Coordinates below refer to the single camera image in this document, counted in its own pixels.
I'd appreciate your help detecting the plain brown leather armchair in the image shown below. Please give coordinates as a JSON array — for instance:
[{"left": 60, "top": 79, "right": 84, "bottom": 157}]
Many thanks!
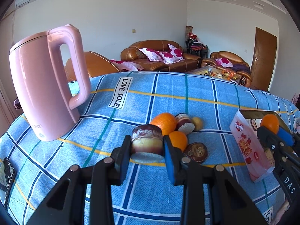
[{"left": 64, "top": 51, "right": 122, "bottom": 82}]

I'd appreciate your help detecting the large orange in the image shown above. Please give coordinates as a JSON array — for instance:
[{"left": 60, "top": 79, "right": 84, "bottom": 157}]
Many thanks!
[{"left": 150, "top": 112, "right": 177, "bottom": 136}]

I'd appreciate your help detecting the stack of dark chairs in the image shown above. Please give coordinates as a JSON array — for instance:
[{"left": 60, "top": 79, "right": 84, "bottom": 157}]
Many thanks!
[{"left": 185, "top": 37, "right": 209, "bottom": 59}]

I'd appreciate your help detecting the black smartphone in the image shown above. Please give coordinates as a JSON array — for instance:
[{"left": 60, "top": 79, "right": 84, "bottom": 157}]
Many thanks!
[{"left": 0, "top": 157, "right": 16, "bottom": 208}]

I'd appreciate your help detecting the white red floral pillow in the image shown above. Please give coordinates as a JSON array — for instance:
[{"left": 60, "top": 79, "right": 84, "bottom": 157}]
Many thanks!
[
  {"left": 139, "top": 48, "right": 164, "bottom": 62},
  {"left": 216, "top": 58, "right": 233, "bottom": 67},
  {"left": 157, "top": 50, "right": 181, "bottom": 64},
  {"left": 167, "top": 43, "right": 184, "bottom": 60}
]

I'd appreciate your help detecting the brown wooden door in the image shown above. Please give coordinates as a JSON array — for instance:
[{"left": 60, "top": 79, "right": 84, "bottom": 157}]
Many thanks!
[{"left": 250, "top": 27, "right": 278, "bottom": 92}]

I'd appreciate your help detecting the brown leather armchair with cushion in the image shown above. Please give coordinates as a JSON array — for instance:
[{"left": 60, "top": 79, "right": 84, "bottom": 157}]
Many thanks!
[{"left": 201, "top": 51, "right": 252, "bottom": 87}]

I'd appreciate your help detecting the small orange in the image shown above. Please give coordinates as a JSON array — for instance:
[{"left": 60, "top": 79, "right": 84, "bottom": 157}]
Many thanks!
[
  {"left": 168, "top": 131, "right": 188, "bottom": 152},
  {"left": 260, "top": 114, "right": 280, "bottom": 134}
]

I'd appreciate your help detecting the wooden coffee table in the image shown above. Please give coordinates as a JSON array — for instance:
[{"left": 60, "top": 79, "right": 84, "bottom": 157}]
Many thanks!
[{"left": 185, "top": 66, "right": 245, "bottom": 85}]

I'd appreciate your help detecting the pink electric kettle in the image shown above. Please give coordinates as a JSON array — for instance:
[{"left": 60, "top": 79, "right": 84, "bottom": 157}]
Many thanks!
[{"left": 9, "top": 24, "right": 92, "bottom": 142}]

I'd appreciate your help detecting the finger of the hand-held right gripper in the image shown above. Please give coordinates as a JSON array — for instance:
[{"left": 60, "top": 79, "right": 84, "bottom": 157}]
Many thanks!
[
  {"left": 278, "top": 121, "right": 300, "bottom": 156},
  {"left": 256, "top": 126, "right": 285, "bottom": 167}
]

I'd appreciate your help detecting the fruit platter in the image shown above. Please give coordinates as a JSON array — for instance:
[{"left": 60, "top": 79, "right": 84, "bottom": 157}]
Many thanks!
[{"left": 214, "top": 69, "right": 239, "bottom": 80}]

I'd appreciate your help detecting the blue plaid cloth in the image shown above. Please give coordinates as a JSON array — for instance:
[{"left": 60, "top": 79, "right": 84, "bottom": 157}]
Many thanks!
[{"left": 0, "top": 71, "right": 300, "bottom": 225}]

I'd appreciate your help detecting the pink biscuit tin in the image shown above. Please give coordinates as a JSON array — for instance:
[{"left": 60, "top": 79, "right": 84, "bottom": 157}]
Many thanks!
[{"left": 229, "top": 109, "right": 293, "bottom": 183}]

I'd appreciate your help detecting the brown leather sofa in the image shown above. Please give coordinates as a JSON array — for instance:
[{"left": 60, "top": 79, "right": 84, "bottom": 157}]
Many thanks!
[{"left": 121, "top": 40, "right": 202, "bottom": 73}]

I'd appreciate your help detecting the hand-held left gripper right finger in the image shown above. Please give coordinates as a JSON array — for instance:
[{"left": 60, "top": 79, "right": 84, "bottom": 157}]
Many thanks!
[{"left": 163, "top": 135, "right": 268, "bottom": 225}]

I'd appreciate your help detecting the purple cloth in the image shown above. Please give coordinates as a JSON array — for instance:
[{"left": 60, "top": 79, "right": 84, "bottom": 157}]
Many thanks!
[{"left": 231, "top": 63, "right": 250, "bottom": 72}]

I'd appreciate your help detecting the small yellow fruit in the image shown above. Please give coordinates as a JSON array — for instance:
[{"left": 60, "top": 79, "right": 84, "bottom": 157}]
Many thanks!
[{"left": 192, "top": 117, "right": 204, "bottom": 132}]

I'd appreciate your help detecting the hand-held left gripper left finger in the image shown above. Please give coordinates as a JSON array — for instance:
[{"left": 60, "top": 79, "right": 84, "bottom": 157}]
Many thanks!
[{"left": 28, "top": 135, "right": 132, "bottom": 225}]

